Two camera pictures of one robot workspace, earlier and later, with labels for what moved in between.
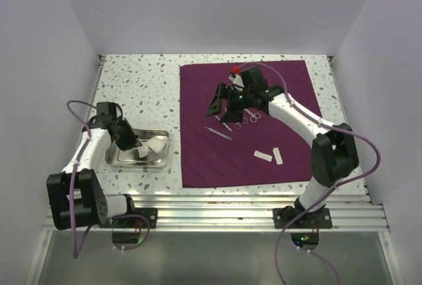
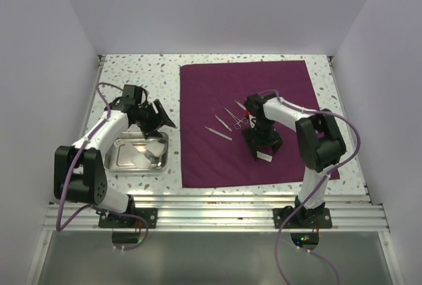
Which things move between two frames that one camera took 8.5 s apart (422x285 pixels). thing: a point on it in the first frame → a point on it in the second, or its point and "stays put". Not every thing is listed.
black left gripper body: (122, 126) → (147, 116)
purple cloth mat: (263, 150) stays put
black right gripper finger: (233, 115) → (248, 138)
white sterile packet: (263, 156) stays put
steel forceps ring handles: (237, 126) stays put
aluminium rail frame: (347, 212) stays put
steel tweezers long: (218, 133) stays put
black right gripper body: (239, 99) → (263, 134)
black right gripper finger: (215, 106) → (277, 142)
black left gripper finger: (126, 142) → (151, 130)
